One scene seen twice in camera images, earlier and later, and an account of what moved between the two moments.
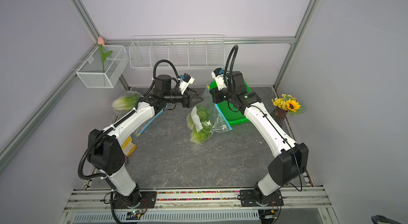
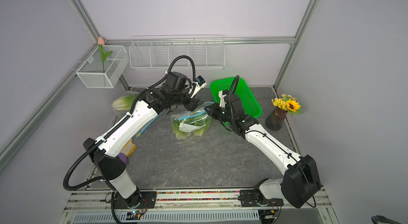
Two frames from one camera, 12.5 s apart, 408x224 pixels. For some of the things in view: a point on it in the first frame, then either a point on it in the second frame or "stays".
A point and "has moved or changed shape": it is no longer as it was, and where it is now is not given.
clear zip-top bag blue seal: [204, 119] has moved or changed shape
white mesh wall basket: [91, 73] stays
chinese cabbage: [205, 118] has moved or changed shape
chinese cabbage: [126, 102] stays
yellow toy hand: [128, 147] stays
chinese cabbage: [201, 136] → [201, 120]
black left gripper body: [185, 102] stays
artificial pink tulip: [101, 42] stays
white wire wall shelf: [204, 51] stays
